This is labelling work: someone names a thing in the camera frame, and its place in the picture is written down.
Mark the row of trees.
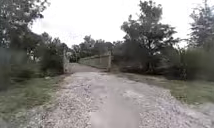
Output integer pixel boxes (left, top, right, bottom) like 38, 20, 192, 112
67, 34, 115, 63

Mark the pale gravel path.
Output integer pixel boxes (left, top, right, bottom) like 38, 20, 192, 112
37, 62, 214, 128

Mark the group of trees and bushes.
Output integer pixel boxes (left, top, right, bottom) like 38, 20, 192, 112
0, 0, 70, 92
111, 0, 214, 83

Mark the grass verge with leaf litter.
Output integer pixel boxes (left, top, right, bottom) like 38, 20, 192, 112
0, 74, 68, 128
120, 71, 214, 118

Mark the stone gate post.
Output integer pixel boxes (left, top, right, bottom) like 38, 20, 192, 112
62, 49, 70, 74
106, 50, 113, 72

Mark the low stone wall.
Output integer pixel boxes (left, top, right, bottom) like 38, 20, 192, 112
77, 54, 110, 70

